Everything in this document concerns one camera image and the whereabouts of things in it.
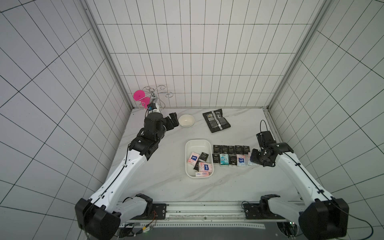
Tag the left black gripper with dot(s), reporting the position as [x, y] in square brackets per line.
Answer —
[167, 120]

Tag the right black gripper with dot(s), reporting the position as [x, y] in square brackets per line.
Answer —
[258, 156]

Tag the pale blue pink pack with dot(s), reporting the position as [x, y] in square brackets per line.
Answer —
[248, 160]

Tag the small pink tissue pack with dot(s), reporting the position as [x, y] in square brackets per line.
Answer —
[241, 160]

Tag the teal tissue pack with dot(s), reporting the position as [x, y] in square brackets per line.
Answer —
[224, 160]

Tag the black Face tissue pack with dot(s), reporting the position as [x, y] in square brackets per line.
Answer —
[217, 149]

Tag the pink blue tissue pack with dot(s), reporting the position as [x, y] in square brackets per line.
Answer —
[205, 167]

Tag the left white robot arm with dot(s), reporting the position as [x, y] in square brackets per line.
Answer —
[101, 215]

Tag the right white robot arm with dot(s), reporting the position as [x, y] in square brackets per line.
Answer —
[320, 216]

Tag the white storage box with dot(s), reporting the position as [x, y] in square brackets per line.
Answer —
[197, 146]

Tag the white bowl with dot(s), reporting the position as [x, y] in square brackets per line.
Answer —
[186, 121]

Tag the chrome cup stand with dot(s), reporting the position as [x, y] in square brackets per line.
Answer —
[154, 95]

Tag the pink cup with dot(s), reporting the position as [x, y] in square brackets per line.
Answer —
[140, 96]

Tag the black tissue multipack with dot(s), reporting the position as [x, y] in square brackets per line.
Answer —
[216, 121]

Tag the lower pink blue pack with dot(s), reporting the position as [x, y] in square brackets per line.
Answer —
[202, 174]

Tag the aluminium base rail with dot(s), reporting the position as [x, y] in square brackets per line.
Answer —
[190, 215]

